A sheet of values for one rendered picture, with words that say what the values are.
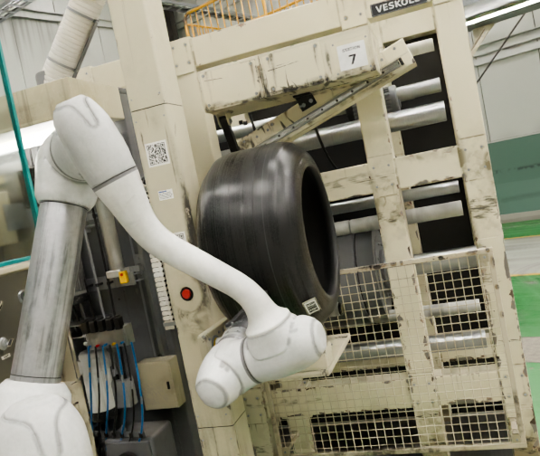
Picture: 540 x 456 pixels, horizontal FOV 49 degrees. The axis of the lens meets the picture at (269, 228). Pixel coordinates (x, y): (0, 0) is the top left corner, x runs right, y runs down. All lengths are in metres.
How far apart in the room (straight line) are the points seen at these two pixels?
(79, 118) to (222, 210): 0.56
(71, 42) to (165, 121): 0.68
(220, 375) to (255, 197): 0.55
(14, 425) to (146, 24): 1.26
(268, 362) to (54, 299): 0.46
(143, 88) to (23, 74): 10.74
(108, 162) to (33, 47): 11.80
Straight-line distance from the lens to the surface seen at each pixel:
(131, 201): 1.23
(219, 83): 2.12
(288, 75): 2.04
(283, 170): 1.66
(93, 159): 1.22
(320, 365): 1.73
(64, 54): 2.46
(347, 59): 2.01
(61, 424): 1.13
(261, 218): 1.58
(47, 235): 1.34
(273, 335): 1.20
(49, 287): 1.32
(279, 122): 2.18
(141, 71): 1.95
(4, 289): 1.74
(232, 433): 2.01
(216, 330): 1.88
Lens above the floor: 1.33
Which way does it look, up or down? 3 degrees down
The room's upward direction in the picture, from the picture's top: 11 degrees counter-clockwise
